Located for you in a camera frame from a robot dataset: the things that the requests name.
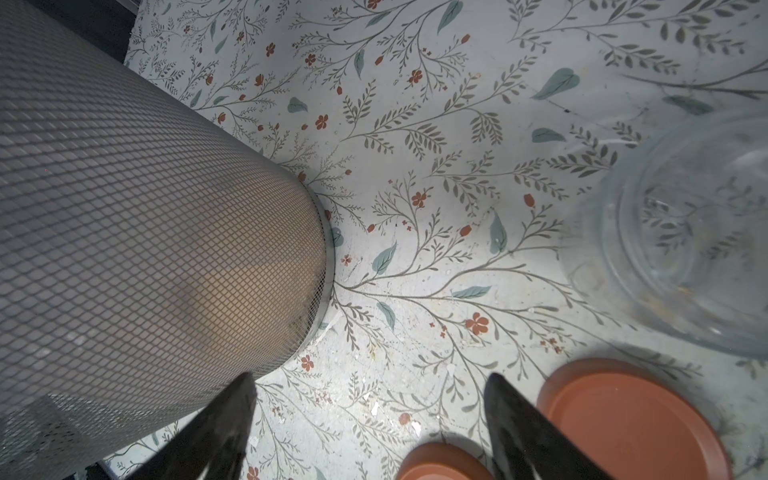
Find grey mesh trash bin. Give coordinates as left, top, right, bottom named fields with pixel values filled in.
left=1, top=1, right=333, bottom=479

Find orange jar lid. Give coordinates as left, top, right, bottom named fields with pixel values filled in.
left=537, top=358, right=733, bottom=479
left=396, top=443, right=494, bottom=480

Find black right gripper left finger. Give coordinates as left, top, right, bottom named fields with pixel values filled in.
left=130, top=372, right=257, bottom=479

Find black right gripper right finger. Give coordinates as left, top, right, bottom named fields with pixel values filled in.
left=483, top=373, right=610, bottom=479

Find oatmeal jar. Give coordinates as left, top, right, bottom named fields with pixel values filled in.
left=560, top=106, right=767, bottom=360

